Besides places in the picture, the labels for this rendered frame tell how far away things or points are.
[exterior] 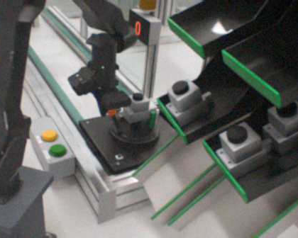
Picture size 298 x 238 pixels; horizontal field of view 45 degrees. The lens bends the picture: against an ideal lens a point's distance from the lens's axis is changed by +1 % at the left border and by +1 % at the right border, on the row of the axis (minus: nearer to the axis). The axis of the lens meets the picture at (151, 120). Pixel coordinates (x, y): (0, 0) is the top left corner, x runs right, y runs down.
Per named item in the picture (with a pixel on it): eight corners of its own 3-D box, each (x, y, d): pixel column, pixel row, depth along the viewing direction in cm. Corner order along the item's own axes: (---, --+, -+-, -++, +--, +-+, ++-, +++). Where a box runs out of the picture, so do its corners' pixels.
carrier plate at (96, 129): (113, 177, 88) (113, 170, 87) (78, 126, 105) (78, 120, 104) (192, 153, 99) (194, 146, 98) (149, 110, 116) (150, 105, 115)
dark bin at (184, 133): (186, 146, 62) (175, 115, 57) (159, 107, 72) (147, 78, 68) (326, 74, 64) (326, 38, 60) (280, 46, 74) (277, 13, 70)
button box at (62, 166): (49, 181, 92) (48, 162, 88) (28, 137, 107) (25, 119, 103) (76, 173, 95) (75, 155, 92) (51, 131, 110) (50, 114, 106)
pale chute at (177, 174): (164, 227, 72) (150, 219, 69) (142, 183, 82) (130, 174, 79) (273, 134, 68) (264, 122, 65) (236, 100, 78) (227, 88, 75)
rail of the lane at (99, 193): (98, 224, 87) (98, 192, 81) (12, 71, 149) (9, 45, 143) (118, 217, 89) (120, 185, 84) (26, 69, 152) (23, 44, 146)
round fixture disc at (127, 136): (123, 154, 93) (123, 147, 92) (101, 125, 103) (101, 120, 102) (168, 142, 100) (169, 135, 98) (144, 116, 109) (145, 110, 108)
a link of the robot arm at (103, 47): (102, 39, 75) (126, 27, 82) (80, 32, 77) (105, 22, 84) (102, 69, 79) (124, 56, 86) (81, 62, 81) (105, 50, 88)
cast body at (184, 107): (180, 128, 65) (169, 100, 61) (169, 116, 69) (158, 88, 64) (218, 105, 66) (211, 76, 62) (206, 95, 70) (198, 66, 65)
